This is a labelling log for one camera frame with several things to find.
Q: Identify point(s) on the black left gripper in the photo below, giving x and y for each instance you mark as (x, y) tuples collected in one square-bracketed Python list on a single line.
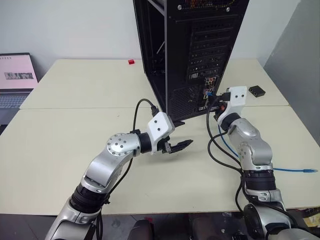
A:
[(164, 146)]

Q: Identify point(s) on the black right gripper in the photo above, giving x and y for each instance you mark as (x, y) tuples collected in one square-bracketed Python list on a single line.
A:
[(223, 100)]

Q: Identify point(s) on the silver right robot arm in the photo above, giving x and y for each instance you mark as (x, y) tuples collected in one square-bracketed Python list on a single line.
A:
[(250, 140)]

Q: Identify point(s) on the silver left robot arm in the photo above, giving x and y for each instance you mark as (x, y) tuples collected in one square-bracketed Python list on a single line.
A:
[(117, 147)]

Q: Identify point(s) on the black computer tower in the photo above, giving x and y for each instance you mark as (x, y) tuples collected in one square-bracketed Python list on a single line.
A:
[(212, 30)]

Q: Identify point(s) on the small black flat box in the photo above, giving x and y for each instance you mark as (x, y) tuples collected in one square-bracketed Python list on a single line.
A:
[(257, 91)]

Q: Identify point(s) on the small red block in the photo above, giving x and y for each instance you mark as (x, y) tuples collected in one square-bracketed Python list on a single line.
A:
[(131, 62)]

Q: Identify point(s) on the dark rounded shape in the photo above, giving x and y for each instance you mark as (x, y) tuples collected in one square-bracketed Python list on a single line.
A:
[(142, 230)]

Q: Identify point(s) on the grey open laptop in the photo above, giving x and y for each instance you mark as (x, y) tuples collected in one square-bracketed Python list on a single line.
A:
[(15, 75)]

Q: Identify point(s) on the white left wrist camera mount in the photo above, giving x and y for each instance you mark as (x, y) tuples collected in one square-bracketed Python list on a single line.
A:
[(160, 125)]

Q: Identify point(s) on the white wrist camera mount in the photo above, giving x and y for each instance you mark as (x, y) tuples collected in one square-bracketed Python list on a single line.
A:
[(160, 125), (237, 98)]

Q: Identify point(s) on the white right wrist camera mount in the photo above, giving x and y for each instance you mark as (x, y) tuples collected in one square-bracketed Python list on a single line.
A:
[(237, 98)]

